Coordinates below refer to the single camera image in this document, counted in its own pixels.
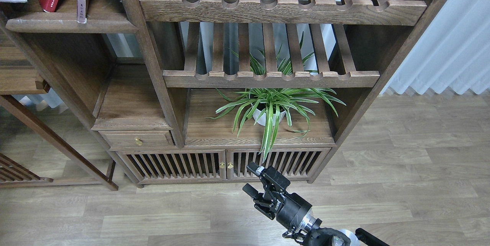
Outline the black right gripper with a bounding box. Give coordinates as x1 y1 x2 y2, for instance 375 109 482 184
243 162 317 233

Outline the brass drawer knob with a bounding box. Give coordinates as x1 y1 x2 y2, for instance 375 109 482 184
134 137 143 145

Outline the green spider plant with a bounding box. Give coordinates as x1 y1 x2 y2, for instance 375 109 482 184
209 31 347 164

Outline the white pleated curtain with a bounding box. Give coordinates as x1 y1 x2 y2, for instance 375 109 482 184
382 0 490 95

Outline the wooden side rack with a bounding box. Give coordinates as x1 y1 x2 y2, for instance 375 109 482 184
1 33 119 191

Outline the dark wooden bookshelf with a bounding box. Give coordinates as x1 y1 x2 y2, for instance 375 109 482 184
1 0 447 187

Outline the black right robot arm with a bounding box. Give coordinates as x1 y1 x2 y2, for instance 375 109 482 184
243 162 387 246

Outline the white plant pot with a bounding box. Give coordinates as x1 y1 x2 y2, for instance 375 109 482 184
253 103 286 126

